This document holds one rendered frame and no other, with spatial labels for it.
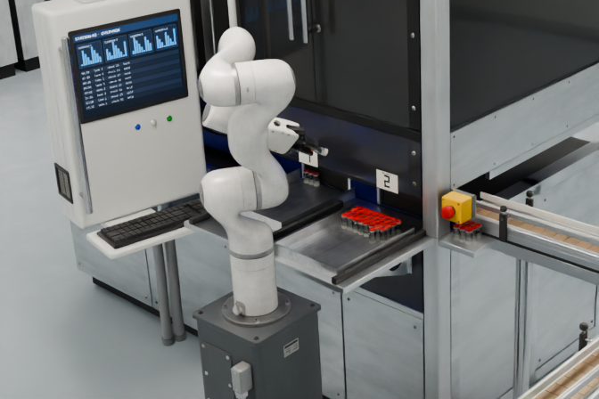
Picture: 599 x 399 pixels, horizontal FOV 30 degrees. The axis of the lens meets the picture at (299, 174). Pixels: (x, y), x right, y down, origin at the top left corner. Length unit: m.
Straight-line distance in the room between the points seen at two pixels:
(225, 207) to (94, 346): 1.94
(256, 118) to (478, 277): 1.22
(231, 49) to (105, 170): 1.20
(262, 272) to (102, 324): 1.96
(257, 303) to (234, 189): 0.34
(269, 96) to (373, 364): 1.45
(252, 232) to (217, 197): 0.14
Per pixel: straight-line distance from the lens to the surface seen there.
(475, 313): 3.69
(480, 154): 3.46
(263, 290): 3.01
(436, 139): 3.26
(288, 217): 3.56
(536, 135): 3.70
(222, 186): 2.87
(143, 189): 3.86
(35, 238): 5.73
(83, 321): 4.91
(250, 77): 2.60
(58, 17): 3.58
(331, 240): 3.40
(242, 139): 2.72
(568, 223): 3.34
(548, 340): 4.17
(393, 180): 3.42
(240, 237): 2.93
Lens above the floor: 2.40
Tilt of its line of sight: 23 degrees down
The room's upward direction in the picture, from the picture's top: 3 degrees counter-clockwise
